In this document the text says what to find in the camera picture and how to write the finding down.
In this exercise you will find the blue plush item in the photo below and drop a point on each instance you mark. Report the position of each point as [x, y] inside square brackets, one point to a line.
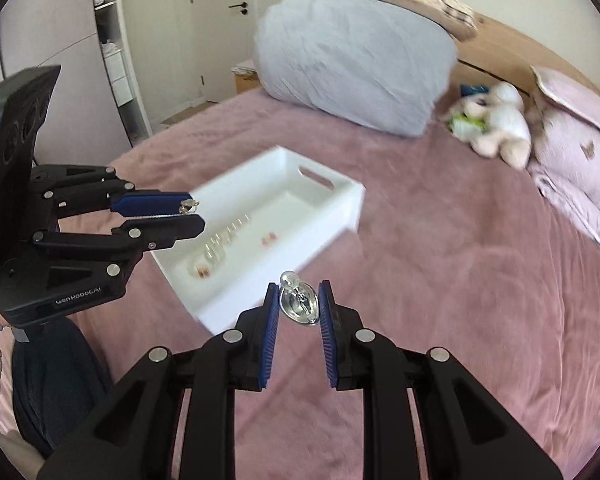
[472, 90]

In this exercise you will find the grey pillow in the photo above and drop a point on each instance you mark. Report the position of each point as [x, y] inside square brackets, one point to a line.
[350, 60]

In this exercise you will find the wooden bedside table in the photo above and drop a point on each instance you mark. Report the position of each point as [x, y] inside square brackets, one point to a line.
[245, 80]

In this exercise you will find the pink butterfly pillow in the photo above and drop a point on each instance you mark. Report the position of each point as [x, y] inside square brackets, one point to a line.
[575, 100]

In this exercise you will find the silver flower earring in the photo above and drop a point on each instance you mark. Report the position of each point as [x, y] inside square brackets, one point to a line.
[189, 205]

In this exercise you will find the white wardrobe shelves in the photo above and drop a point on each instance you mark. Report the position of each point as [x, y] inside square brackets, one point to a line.
[117, 60]

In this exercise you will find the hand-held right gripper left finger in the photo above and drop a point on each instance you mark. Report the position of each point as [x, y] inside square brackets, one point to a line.
[270, 335]

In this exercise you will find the person's blue jeans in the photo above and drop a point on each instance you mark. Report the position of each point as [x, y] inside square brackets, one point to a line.
[55, 385]

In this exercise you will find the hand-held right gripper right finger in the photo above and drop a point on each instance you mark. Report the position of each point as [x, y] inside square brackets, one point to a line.
[327, 335]

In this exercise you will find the wooden headboard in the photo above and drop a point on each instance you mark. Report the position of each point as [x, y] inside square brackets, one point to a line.
[500, 47]

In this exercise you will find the white plastic storage box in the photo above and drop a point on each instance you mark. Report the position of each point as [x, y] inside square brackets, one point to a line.
[290, 185]

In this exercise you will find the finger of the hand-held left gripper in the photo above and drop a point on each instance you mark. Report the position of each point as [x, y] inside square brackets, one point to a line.
[145, 202]
[165, 230]

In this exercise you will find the pink bed blanket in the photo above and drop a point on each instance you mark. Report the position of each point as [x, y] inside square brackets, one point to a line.
[455, 285]

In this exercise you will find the white door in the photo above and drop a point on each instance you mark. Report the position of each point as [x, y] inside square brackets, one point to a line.
[215, 35]

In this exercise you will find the folded pink quilt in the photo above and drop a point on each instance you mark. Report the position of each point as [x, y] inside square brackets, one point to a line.
[580, 190]

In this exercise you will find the white plush dog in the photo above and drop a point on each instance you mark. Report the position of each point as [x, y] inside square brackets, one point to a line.
[505, 125]

